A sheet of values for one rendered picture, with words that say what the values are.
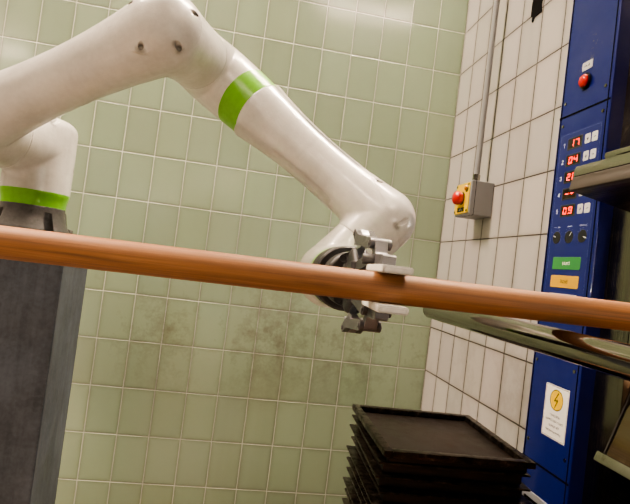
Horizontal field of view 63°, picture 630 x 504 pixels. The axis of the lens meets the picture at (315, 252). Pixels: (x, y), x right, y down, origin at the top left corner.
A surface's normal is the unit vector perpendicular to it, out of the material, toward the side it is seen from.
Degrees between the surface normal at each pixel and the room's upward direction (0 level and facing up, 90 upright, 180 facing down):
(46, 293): 90
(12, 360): 90
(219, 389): 90
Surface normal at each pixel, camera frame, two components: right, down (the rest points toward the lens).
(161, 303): 0.15, -0.01
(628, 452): -0.88, -0.46
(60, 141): 0.96, 0.08
